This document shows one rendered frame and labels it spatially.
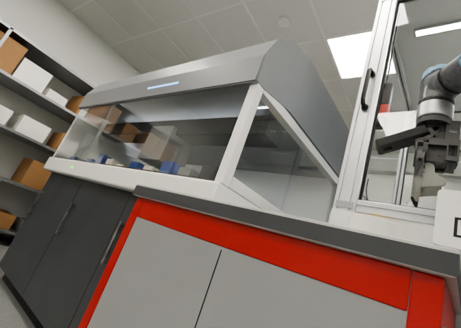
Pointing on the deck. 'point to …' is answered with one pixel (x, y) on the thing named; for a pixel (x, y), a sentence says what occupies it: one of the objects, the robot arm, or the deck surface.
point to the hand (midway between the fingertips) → (413, 197)
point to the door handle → (366, 88)
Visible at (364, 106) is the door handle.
